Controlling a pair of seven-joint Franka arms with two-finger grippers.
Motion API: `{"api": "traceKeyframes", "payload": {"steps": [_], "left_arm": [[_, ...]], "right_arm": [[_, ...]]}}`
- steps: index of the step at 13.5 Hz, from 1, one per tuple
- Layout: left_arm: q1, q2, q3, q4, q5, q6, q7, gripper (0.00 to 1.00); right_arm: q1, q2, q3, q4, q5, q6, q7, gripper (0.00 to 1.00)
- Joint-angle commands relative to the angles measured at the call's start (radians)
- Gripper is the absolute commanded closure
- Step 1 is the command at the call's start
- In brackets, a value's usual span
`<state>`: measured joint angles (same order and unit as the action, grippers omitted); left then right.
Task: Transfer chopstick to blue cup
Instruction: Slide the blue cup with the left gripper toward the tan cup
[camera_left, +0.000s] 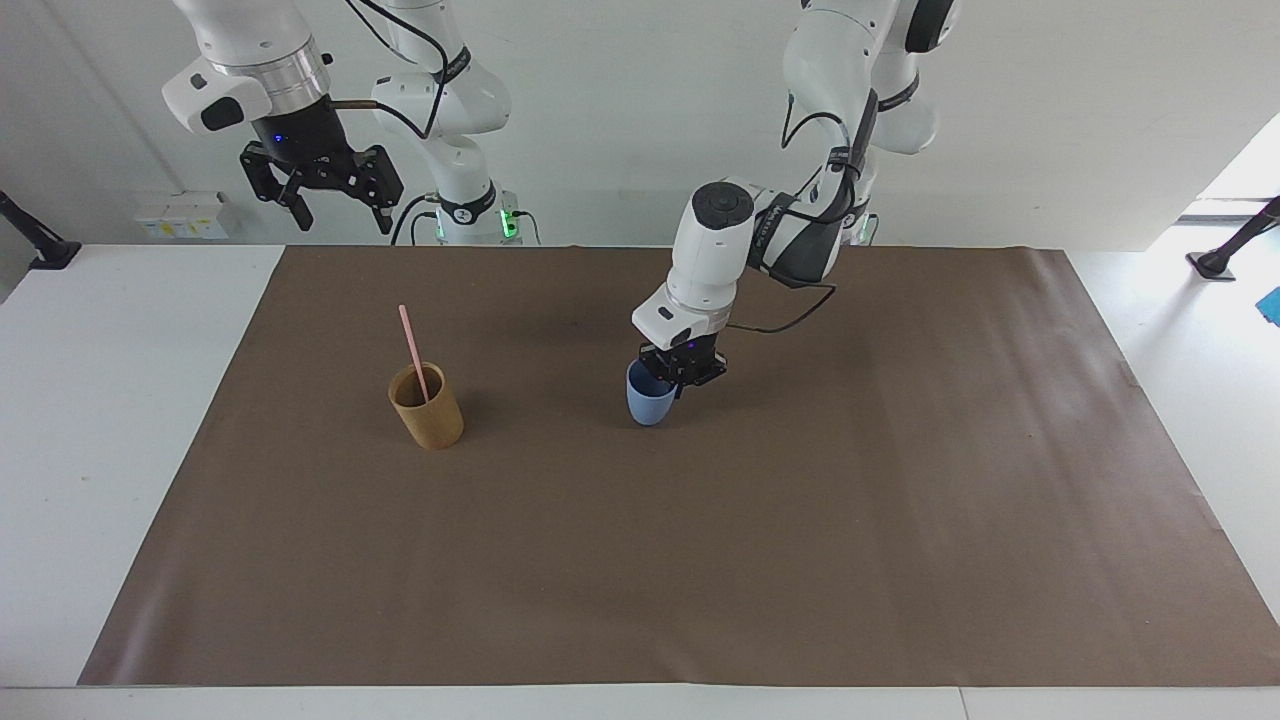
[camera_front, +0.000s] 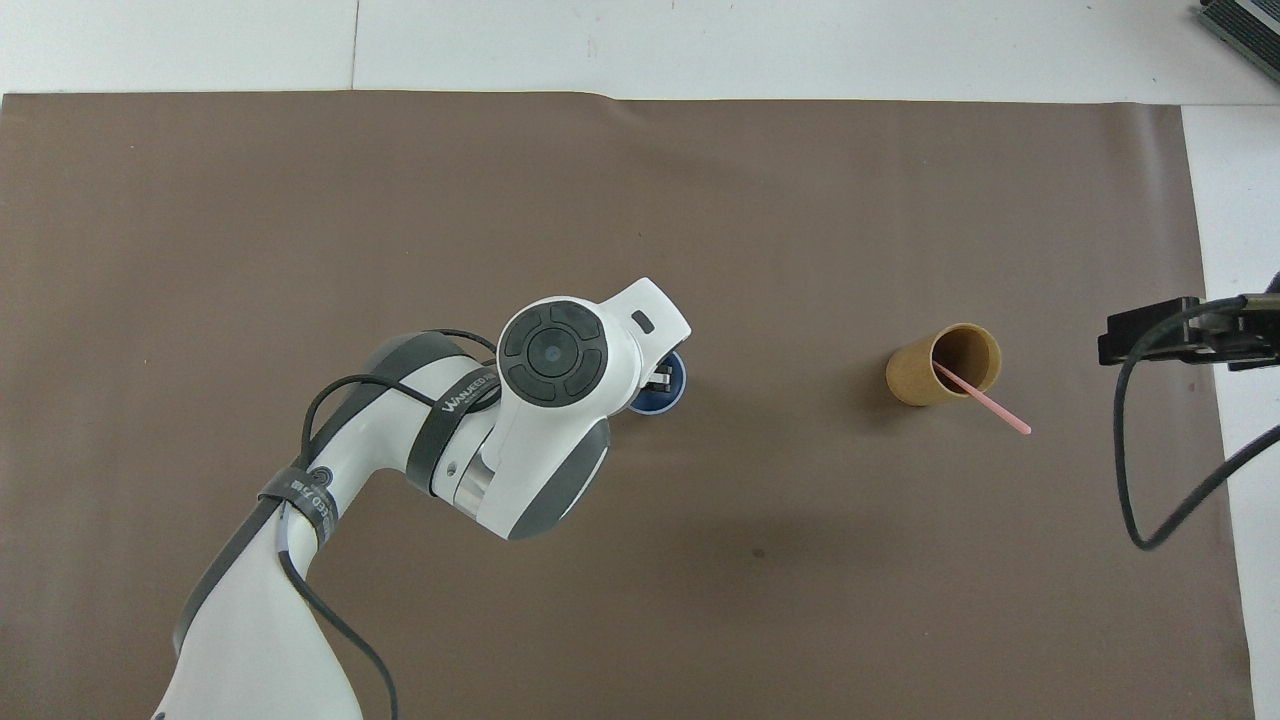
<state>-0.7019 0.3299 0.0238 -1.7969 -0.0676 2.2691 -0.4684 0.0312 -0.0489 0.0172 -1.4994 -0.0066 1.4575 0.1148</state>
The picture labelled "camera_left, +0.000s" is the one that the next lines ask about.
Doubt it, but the blue cup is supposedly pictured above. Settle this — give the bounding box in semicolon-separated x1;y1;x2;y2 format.
626;358;683;428

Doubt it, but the black cable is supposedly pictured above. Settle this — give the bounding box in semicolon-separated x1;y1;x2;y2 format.
389;194;443;247
726;283;838;335
782;93;849;153
333;0;451;141

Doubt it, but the brown cup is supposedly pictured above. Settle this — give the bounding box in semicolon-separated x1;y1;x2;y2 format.
388;363;465;450

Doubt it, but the white socket box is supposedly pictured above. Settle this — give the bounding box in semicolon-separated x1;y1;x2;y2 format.
134;191;234;242

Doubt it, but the black stand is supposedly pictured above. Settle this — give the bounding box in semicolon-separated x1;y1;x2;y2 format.
0;190;83;272
1186;195;1280;282

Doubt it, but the pink chopstick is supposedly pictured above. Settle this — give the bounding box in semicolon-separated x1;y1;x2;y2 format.
398;305;432;405

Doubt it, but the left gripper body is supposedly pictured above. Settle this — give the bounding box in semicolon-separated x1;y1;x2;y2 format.
638;338;723;375

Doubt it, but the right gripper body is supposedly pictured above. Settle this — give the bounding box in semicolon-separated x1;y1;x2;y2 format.
250;95;373;193

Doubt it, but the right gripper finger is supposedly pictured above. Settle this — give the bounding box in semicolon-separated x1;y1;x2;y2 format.
348;145;404;236
240;143;313;233

